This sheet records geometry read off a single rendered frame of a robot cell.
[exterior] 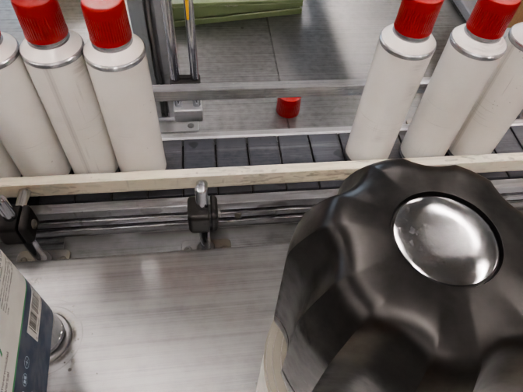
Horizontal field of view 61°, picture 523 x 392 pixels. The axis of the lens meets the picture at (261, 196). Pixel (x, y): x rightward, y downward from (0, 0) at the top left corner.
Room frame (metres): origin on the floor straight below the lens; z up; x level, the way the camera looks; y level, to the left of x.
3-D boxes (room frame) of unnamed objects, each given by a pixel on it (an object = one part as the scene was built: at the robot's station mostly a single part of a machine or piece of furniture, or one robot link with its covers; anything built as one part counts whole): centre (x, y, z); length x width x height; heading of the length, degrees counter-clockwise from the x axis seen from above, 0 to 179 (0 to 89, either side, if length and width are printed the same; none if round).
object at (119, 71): (0.31, 0.14, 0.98); 0.05 x 0.05 x 0.20
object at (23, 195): (0.23, 0.23, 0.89); 0.06 x 0.03 x 0.12; 11
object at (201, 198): (0.24, 0.06, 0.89); 0.03 x 0.03 x 0.12; 11
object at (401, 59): (0.37, -0.12, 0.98); 0.05 x 0.05 x 0.20
